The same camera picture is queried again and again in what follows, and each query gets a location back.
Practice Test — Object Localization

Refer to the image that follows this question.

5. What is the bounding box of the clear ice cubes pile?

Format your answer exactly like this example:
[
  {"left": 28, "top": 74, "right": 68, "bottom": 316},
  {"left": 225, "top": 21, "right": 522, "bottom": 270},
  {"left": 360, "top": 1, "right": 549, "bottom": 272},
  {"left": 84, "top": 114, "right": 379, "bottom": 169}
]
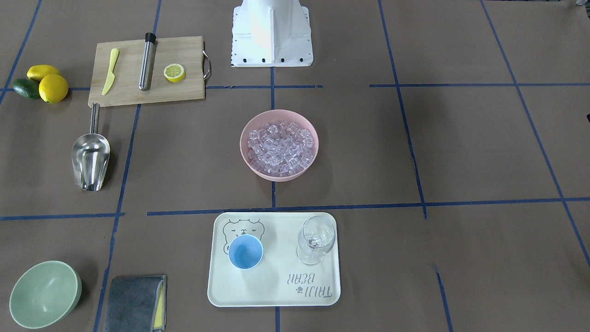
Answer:
[{"left": 245, "top": 121, "right": 318, "bottom": 178}]

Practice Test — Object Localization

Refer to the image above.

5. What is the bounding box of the stainless steel ice scoop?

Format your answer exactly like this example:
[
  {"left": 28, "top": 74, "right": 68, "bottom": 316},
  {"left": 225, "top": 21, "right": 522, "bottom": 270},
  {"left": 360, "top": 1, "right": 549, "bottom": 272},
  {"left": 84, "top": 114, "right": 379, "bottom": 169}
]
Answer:
[{"left": 71, "top": 103, "right": 111, "bottom": 191}]

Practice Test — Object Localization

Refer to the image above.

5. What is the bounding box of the light blue cup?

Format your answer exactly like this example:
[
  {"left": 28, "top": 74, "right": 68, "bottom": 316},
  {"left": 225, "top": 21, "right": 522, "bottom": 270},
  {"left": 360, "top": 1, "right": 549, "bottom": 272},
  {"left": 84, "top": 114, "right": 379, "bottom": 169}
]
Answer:
[{"left": 228, "top": 235, "right": 264, "bottom": 270}]

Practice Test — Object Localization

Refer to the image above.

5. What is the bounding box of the pink bowl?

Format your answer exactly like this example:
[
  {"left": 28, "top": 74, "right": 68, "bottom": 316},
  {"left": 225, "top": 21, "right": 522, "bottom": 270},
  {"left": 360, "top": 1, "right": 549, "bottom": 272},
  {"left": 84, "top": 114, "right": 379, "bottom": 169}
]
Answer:
[{"left": 239, "top": 109, "right": 319, "bottom": 182}]

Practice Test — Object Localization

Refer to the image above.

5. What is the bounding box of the clear wine glass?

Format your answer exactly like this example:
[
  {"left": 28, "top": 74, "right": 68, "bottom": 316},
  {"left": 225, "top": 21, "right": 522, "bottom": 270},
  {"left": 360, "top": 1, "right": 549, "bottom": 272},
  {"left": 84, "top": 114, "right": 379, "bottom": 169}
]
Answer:
[{"left": 296, "top": 213, "right": 336, "bottom": 266}]

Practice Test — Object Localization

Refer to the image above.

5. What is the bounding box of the cream bear serving tray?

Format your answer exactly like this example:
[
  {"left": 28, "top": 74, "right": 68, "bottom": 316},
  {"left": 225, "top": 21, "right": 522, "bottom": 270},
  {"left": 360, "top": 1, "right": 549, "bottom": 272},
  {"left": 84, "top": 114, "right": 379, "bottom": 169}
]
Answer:
[{"left": 208, "top": 212, "right": 341, "bottom": 307}]

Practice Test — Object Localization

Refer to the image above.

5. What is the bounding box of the half lemon slice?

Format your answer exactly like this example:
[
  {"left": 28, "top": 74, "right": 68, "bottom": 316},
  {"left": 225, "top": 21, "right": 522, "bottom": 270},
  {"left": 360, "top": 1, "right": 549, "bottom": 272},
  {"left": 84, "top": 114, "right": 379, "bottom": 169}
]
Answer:
[{"left": 164, "top": 63, "right": 186, "bottom": 83}]

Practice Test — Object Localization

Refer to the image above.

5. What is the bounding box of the wooden cutting board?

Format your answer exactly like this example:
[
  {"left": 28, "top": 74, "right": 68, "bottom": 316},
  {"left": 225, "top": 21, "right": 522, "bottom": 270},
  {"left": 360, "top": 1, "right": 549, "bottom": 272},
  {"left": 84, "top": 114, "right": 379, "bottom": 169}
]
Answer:
[{"left": 88, "top": 36, "right": 212, "bottom": 107}]

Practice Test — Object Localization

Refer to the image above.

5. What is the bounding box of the steel muddler black tip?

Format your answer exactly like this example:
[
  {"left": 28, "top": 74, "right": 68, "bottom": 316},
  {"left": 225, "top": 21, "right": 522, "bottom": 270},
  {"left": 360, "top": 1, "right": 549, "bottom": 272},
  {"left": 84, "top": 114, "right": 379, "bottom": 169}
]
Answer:
[{"left": 138, "top": 32, "right": 157, "bottom": 92}]

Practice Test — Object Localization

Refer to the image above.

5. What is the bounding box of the grey yellow folded cloth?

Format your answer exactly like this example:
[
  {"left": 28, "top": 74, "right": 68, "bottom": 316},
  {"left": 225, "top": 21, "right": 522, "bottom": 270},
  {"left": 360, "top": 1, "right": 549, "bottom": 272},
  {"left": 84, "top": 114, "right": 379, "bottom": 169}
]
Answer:
[{"left": 103, "top": 275, "right": 168, "bottom": 332}]

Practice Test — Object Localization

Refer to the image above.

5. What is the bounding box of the yellow plastic knife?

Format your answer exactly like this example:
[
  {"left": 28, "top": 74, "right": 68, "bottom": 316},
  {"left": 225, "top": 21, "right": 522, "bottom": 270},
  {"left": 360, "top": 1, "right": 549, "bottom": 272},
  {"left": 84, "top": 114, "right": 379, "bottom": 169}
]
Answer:
[{"left": 101, "top": 48, "right": 120, "bottom": 96}]

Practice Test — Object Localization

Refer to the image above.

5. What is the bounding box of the yellow lemon front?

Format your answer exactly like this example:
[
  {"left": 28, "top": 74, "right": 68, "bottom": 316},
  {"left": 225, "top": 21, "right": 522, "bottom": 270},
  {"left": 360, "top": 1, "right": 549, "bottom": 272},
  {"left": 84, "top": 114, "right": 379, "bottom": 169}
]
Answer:
[{"left": 39, "top": 74, "right": 69, "bottom": 104}]

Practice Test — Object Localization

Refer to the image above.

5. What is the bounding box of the yellow lemon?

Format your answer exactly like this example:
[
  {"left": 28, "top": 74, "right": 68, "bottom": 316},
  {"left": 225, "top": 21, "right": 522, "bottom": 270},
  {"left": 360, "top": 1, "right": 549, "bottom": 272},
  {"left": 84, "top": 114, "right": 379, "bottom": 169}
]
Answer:
[
  {"left": 39, "top": 74, "right": 69, "bottom": 104},
  {"left": 27, "top": 65, "right": 61, "bottom": 83}
]

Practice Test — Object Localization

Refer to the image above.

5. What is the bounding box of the yellow lemon rear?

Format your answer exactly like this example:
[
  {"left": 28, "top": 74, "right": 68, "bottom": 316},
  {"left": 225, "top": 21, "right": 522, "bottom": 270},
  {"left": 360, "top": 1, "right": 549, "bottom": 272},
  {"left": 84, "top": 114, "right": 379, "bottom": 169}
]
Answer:
[{"left": 27, "top": 65, "right": 61, "bottom": 83}]

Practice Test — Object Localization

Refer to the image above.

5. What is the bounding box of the green lime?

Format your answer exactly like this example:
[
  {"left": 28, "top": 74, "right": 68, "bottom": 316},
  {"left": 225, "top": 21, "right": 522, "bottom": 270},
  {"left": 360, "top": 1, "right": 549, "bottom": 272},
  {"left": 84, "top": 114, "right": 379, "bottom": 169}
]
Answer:
[{"left": 12, "top": 78, "right": 41, "bottom": 100}]

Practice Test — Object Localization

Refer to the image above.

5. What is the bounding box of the green bowl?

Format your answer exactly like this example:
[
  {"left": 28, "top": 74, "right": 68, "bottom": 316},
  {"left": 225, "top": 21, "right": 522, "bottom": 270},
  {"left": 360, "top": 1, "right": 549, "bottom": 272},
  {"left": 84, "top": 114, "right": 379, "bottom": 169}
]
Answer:
[{"left": 9, "top": 261, "right": 82, "bottom": 329}]

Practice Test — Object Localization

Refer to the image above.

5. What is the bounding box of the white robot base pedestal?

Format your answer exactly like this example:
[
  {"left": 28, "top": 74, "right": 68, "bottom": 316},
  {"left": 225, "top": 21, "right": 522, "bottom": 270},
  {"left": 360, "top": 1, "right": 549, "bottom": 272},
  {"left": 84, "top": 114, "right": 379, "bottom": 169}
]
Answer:
[{"left": 230, "top": 0, "right": 314, "bottom": 67}]

